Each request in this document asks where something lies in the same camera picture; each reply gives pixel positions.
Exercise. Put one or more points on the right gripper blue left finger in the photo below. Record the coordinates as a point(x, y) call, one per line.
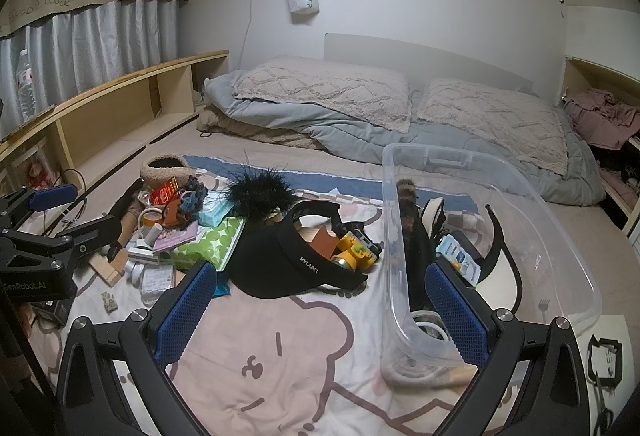
point(153, 338)

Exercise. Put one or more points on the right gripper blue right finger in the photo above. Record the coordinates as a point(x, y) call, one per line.
point(489, 339)

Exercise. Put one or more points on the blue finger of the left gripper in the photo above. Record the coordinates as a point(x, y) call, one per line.
point(95, 233)
point(42, 200)

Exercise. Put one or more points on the cardboard tube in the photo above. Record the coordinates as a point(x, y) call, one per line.
point(128, 226)

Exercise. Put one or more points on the white black sun visor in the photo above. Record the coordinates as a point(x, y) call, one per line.
point(482, 236)

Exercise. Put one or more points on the wooden bedside shelf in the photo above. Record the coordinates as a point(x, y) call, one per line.
point(82, 139)

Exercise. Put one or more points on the pink notebook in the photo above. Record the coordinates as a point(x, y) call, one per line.
point(169, 239)

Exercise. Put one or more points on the red snack box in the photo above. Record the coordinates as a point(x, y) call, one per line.
point(165, 193)

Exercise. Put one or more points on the brown leather pouch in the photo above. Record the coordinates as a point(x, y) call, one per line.
point(172, 216)

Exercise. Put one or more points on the green white dotted pack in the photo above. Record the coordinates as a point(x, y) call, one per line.
point(214, 245)

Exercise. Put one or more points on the beige fuzzy slipper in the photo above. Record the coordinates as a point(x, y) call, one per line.
point(158, 169)

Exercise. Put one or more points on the blue white sachet pack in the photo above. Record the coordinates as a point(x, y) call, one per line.
point(451, 249)

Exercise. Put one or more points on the clear plastic storage bin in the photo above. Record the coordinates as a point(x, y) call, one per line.
point(529, 264)

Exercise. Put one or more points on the blue scrunchie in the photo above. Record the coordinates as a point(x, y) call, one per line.
point(192, 198)

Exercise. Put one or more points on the leopard fur headband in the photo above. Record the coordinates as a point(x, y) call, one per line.
point(408, 210)

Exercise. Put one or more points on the black sun visor cap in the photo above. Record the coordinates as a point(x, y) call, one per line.
point(275, 261)

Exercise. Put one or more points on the teal tissue pack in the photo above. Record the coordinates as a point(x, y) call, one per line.
point(215, 207)

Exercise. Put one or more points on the plastic water bottle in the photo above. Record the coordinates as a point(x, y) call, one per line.
point(25, 87)

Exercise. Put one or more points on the black feather pom pom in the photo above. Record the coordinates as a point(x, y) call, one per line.
point(256, 193)

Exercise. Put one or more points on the grey curtain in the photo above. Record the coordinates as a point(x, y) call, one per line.
point(71, 53)

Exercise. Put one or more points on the grey blue duvet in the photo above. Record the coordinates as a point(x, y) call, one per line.
point(360, 141)

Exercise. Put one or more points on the right beige quilted pillow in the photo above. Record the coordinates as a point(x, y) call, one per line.
point(529, 128)

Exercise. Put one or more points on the beige quilted pillow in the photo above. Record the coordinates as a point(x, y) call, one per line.
point(529, 128)
point(375, 95)

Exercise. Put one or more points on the pink clothes pile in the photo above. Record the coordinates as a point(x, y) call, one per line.
point(601, 120)

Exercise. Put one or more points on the left beige quilted pillow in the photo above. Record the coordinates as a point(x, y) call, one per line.
point(375, 95)

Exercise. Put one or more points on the white bed headboard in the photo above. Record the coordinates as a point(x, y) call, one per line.
point(419, 64)

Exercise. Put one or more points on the white box with black frame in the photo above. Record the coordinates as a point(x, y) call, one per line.
point(612, 327)

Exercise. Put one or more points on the yellow toy camera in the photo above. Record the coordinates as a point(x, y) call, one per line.
point(356, 251)

